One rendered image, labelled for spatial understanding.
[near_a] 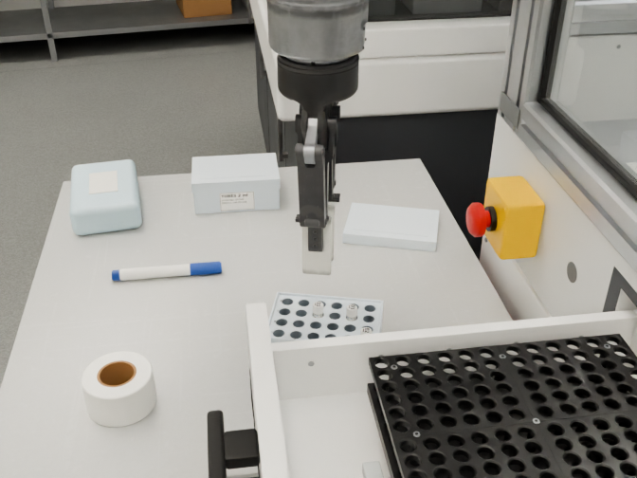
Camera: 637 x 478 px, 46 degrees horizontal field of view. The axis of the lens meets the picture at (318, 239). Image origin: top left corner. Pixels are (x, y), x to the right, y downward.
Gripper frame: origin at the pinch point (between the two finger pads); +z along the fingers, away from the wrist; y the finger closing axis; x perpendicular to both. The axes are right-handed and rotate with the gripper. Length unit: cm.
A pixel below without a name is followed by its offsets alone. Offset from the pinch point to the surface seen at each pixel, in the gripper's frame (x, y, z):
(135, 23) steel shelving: 140, 313, 75
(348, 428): -5.3, -20.6, 5.8
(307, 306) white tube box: 1.4, 1.0, 9.9
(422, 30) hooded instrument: -9, 56, -5
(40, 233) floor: 111, 130, 89
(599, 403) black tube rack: -24.8, -21.5, -0.6
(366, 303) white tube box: -5.2, 2.4, 9.9
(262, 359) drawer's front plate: 1.3, -23.1, -3.4
